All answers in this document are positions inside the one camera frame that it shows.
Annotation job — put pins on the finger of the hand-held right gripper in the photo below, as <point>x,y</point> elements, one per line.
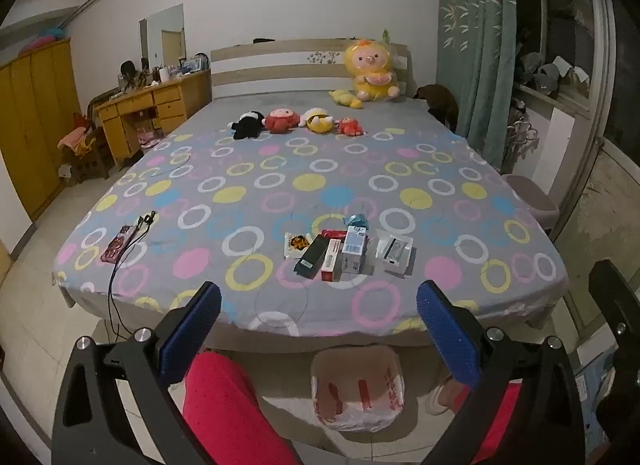
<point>617,305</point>

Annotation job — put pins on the bed with circle-print sheet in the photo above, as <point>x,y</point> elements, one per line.
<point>300,180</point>

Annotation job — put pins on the black and white plush toy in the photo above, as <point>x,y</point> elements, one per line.
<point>247,124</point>

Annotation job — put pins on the teal wrapper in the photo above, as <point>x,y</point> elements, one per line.
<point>356,219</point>

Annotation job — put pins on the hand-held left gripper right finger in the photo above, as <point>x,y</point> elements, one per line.
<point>447,330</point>

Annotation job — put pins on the red and white box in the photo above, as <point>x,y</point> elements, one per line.
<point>331,259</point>

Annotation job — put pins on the red snack wrapper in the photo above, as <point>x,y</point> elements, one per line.
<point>331,234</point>

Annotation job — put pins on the yellow wooden desk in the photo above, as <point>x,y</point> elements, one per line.
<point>170,95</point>

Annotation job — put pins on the pile of grey clothes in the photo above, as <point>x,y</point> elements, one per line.
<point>545,75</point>

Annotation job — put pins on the red round plush toy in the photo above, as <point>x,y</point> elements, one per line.
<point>281,121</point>

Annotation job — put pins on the wall mirror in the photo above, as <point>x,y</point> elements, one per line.
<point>165,27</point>

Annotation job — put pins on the group of cosmetic bottles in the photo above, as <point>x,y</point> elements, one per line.
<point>160,72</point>

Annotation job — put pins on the blue and white box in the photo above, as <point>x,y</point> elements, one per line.
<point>354,247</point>

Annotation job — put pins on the yellow and white plush toy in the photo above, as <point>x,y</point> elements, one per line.
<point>317,120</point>

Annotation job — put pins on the dark green box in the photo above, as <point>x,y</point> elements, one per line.
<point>309,256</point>

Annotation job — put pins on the small yellow plush toy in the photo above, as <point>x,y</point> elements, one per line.
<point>345,96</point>

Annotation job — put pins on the person's left leg red pants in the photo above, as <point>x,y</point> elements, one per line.
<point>230,410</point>

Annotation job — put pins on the white slipper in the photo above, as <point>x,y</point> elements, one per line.
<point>442,397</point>

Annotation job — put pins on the pink bundle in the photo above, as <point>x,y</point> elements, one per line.
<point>45,40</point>

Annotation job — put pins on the striped wooden headboard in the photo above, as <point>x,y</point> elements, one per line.
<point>280,67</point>

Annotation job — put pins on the wooden door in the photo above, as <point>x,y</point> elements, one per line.
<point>4,257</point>

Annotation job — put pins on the grey round stool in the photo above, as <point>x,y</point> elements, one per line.
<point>532,197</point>

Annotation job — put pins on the small red plush doll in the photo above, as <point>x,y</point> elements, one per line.
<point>350,126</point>

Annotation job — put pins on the yellow wooden wardrobe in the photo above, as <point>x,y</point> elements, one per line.
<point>35,120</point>

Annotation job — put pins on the white plastic bag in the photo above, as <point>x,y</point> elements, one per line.
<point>357,390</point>

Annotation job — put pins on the green patterned curtain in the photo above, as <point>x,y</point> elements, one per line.
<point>477,45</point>

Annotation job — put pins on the yellow snack packet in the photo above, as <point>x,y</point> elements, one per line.
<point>296,243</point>

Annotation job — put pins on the clothes hangers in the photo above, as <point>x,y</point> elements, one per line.
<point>522,140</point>

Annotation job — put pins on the large yellow bagged plush doll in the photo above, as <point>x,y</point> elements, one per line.
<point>372,70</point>

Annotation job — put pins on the chair with piled clothes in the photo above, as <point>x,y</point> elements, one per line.
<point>80,142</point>

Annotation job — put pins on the phone with red case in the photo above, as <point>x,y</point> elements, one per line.
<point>117,244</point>

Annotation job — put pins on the dark brown chair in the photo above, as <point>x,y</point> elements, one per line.
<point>440,102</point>

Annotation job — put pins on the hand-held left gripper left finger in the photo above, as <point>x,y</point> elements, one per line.
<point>190,330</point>

